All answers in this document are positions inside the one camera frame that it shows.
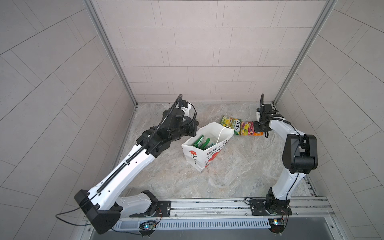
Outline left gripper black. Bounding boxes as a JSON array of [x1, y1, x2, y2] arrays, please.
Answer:
[[166, 119, 200, 144]]

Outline orange Fox's candy bag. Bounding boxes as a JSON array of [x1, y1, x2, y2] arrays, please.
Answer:
[[240, 122, 264, 136]]

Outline green Fox's candy bag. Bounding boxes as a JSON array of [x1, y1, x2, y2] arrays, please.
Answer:
[[221, 116, 242, 135]]

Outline white floral paper bag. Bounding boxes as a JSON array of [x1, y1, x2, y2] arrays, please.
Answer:
[[182, 123, 234, 172]]

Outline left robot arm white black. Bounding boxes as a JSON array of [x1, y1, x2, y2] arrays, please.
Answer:
[[75, 101, 199, 235]]

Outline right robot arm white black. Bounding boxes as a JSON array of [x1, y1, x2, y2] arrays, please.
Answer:
[[254, 100, 318, 215]]

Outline green snack packets in bag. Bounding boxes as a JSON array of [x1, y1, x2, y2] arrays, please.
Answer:
[[193, 135, 214, 150]]

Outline right circuit board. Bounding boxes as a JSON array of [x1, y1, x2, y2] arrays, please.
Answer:
[[268, 218, 286, 234]]

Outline circuit board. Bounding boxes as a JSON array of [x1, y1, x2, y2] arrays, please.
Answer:
[[268, 218, 286, 234], [139, 221, 157, 231]]

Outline left circuit board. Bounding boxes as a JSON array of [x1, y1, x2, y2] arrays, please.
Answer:
[[139, 221, 157, 231]]

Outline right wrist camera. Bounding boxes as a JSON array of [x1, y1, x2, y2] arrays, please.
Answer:
[[256, 106, 261, 122]]

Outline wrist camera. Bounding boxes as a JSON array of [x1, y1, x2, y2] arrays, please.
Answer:
[[179, 100, 196, 118], [256, 106, 261, 122]]

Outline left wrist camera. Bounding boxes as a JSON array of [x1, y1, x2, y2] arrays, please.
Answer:
[[179, 100, 196, 118]]

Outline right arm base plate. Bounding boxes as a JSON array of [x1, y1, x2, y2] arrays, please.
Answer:
[[245, 199, 292, 216]]

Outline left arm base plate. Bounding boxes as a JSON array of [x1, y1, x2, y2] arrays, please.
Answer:
[[130, 201, 171, 218]]

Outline aluminium mounting rail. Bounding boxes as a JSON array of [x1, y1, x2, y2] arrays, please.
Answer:
[[117, 197, 335, 219]]

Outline vented cable duct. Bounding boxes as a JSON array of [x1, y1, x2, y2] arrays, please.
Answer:
[[113, 219, 271, 231]]

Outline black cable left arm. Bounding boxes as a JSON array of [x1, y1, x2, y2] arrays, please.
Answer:
[[55, 191, 157, 237]]

